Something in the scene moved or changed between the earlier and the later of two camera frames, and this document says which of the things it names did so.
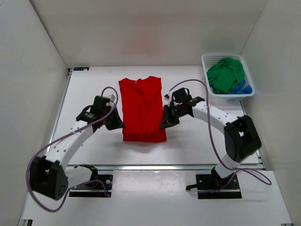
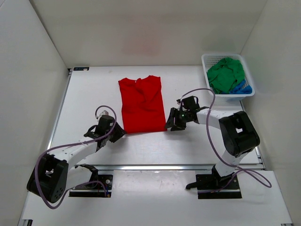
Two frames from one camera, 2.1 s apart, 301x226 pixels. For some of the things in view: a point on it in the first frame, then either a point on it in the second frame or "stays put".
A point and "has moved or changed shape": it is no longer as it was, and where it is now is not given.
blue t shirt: x=242 y=87 stays put
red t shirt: x=142 y=109 has moved or changed shape
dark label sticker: x=80 y=68 stays put
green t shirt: x=223 y=76 stays put
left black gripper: x=117 y=123 -> x=120 y=133
